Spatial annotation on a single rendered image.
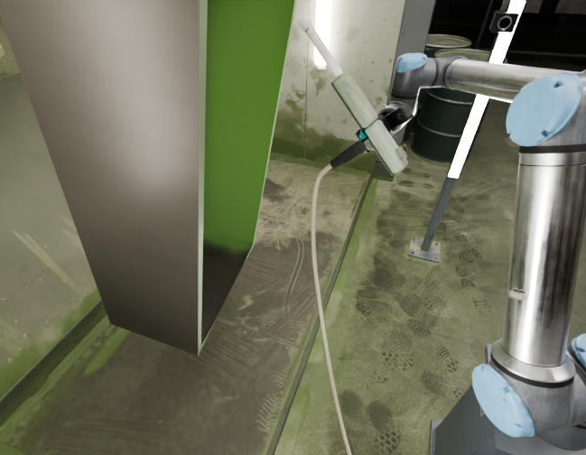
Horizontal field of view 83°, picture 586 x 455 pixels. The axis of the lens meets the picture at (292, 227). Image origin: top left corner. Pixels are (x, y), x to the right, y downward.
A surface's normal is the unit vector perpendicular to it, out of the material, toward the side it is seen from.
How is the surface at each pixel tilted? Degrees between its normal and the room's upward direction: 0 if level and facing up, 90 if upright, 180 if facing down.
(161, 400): 0
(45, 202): 57
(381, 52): 90
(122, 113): 90
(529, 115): 83
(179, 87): 90
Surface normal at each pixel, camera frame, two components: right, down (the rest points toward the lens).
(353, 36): -0.35, 0.61
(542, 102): -0.98, -0.01
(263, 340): 0.00, -0.76
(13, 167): 0.79, -0.22
